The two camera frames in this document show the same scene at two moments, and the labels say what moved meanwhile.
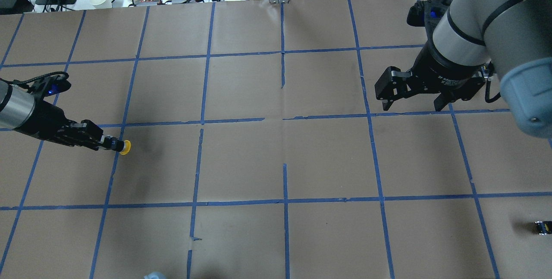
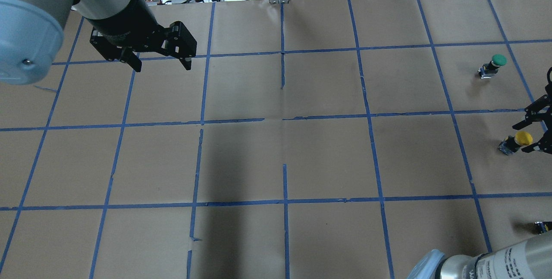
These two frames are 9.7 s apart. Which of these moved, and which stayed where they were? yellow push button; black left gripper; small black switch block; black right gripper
Moved: yellow push button; black left gripper; black right gripper
Stayed: small black switch block
